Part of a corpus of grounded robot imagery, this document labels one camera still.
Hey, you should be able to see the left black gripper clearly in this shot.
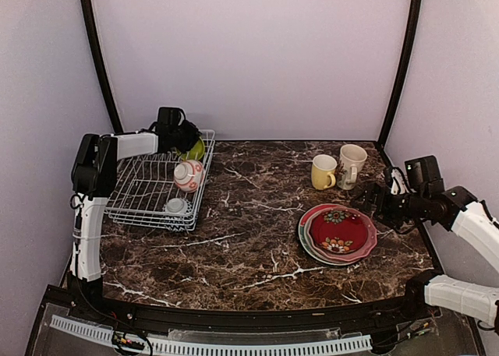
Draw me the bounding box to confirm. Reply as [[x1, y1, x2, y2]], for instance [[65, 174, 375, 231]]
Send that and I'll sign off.
[[170, 119, 201, 153]]

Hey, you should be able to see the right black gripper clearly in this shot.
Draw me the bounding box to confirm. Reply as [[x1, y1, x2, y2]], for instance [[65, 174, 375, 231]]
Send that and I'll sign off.
[[352, 182, 428, 230]]

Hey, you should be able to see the lime green bowl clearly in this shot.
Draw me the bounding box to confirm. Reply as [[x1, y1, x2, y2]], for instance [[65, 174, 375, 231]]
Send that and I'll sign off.
[[176, 138, 206, 161]]

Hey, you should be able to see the white bowl with red pattern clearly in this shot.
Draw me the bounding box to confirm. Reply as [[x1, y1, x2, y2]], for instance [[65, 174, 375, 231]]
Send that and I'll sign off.
[[174, 160, 205, 193]]

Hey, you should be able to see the pink rimmed plate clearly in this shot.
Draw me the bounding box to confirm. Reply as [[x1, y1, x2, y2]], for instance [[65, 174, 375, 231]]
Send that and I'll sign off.
[[312, 207, 377, 263]]

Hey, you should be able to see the white patterned mug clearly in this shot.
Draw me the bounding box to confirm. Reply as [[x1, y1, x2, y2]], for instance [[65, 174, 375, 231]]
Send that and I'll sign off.
[[336, 144, 368, 191]]

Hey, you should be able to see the pale yellow mug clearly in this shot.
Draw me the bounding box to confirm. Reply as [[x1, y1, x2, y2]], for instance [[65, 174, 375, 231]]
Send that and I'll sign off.
[[311, 154, 338, 191]]

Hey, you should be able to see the light blue plate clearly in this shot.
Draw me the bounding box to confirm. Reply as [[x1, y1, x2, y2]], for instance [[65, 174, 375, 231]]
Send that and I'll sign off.
[[303, 217, 352, 267]]

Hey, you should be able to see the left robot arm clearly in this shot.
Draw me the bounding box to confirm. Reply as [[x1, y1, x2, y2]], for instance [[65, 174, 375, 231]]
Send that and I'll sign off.
[[68, 106, 214, 322]]

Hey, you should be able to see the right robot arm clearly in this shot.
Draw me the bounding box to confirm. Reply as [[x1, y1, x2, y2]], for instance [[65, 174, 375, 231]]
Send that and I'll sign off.
[[351, 155, 498, 331]]

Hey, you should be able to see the small blue patterned bowl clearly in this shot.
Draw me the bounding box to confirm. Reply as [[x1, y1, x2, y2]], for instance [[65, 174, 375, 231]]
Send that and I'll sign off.
[[163, 197, 192, 217]]

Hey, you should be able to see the white wire dish rack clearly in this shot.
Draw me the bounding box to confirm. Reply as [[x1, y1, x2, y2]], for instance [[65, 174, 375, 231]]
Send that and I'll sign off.
[[105, 130, 215, 231]]

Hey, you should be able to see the black front rail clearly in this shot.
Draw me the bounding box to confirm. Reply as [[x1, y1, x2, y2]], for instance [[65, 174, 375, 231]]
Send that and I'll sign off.
[[46, 285, 465, 340]]

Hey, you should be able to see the left black frame post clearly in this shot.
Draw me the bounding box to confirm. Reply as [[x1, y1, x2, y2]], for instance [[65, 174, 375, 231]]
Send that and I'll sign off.
[[80, 0, 124, 133]]

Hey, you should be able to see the black frame post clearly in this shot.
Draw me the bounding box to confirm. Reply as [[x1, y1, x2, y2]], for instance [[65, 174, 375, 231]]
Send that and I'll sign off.
[[377, 0, 423, 150], [80, 0, 124, 133]]

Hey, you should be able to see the white slotted cable duct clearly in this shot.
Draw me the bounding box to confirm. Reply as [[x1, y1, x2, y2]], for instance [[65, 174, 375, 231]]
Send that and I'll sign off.
[[49, 315, 372, 355]]

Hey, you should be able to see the right black frame post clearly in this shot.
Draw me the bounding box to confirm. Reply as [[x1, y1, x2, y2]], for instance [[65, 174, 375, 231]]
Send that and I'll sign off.
[[377, 0, 423, 150]]

